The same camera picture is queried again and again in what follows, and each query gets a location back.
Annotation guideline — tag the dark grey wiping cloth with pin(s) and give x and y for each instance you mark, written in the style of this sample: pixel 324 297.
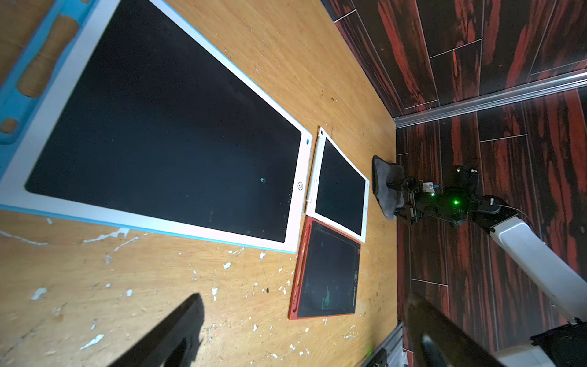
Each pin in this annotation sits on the dark grey wiping cloth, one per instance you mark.
pixel 387 182

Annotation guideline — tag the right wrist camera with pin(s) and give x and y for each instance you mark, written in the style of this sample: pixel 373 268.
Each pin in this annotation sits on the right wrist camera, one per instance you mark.
pixel 464 177

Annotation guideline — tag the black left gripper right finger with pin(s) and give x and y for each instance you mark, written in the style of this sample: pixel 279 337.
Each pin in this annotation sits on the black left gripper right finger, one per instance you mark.
pixel 437 341

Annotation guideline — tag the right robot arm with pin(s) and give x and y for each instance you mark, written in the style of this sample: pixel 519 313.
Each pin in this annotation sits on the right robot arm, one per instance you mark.
pixel 560 346

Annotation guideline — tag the aluminium frame right post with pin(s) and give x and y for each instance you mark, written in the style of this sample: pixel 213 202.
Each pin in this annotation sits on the aluminium frame right post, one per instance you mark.
pixel 555 84

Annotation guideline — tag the white teal drawing tablet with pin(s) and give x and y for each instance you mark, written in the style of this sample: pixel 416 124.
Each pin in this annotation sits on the white teal drawing tablet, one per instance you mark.
pixel 125 115

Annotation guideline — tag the red drawing tablet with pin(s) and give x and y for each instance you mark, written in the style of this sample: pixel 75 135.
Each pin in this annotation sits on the red drawing tablet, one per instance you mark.
pixel 327 273

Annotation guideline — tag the aluminium front rail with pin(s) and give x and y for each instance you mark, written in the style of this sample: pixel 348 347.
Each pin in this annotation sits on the aluminium front rail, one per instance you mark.
pixel 391 352

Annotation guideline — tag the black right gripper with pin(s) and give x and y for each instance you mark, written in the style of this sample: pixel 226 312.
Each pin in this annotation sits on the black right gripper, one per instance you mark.
pixel 451 204

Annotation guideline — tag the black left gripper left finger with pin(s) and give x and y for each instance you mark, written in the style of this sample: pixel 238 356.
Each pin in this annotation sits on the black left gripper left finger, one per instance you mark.
pixel 175 341

